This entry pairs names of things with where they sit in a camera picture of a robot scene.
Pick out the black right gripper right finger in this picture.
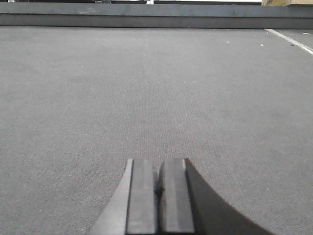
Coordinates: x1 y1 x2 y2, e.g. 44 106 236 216
158 159 269 235

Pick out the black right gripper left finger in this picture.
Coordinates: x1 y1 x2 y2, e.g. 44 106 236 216
88 159 157 235

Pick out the white floor tape strip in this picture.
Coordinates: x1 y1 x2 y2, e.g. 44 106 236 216
265 28 313 55

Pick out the grey platform edge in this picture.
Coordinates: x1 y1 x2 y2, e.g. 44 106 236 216
0 2 313 29

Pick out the cardboard box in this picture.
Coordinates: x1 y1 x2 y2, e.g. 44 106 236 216
261 0 313 6

